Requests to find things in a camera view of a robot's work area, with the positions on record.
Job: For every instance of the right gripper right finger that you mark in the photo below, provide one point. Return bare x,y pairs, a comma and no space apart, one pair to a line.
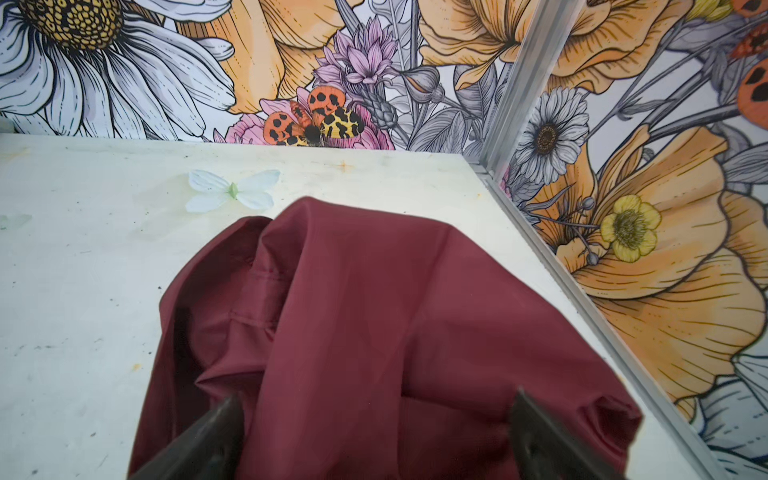
543,448

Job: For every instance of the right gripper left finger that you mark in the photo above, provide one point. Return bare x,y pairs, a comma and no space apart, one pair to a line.
209,449

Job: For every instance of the maroon cloth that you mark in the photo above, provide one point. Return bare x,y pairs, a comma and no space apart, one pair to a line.
369,345

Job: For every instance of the right aluminium corner post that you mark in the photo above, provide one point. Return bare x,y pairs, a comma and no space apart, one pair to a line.
550,27

